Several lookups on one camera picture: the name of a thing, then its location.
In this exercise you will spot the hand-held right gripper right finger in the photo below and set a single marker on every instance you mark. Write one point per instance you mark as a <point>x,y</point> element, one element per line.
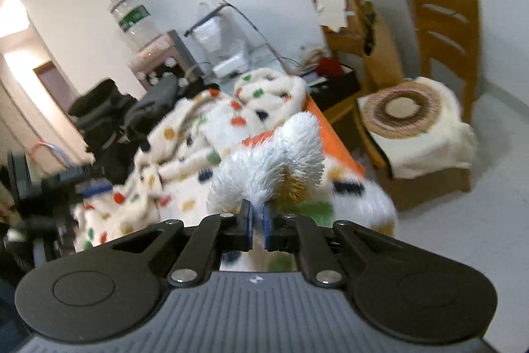
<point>267,227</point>

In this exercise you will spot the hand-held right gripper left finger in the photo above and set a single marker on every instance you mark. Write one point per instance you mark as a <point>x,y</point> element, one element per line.
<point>248,227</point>

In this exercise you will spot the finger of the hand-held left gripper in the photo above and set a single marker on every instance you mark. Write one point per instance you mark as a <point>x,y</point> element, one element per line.
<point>89,183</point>

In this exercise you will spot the white fluffy polka-dot garment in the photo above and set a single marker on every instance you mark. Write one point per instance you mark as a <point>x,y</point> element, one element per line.
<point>194,154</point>

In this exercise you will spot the black folded garment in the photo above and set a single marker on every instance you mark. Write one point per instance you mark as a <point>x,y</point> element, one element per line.
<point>97,100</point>

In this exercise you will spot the brown wooden door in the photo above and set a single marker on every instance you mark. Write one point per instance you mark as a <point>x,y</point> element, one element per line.
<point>56,86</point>

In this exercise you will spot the orange patterned mat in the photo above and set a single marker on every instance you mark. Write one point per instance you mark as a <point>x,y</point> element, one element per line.
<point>334,146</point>

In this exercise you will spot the pink box with white knobs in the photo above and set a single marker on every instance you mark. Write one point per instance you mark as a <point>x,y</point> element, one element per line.
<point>159,59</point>

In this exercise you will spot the black storage box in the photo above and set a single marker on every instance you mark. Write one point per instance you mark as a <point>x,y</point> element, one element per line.
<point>337,86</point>

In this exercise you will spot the white power adapter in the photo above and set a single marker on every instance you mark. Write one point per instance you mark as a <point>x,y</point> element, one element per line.
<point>229,65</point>

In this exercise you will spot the large clear plastic bottle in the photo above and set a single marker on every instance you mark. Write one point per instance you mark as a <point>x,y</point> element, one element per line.
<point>134,20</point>

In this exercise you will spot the red cloth item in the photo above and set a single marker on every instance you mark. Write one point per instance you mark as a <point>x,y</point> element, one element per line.
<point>329,66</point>

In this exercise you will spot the cream chair cover cloth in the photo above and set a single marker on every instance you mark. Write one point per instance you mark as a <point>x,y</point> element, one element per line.
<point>430,154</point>

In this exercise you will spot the round woven brown cushion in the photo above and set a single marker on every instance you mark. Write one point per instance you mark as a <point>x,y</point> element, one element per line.
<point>407,111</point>

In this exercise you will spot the clear plastic bag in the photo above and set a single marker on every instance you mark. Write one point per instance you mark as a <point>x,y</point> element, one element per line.
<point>219,32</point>

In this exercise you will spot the brown cardboard box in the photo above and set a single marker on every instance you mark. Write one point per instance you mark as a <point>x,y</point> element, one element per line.
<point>372,34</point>

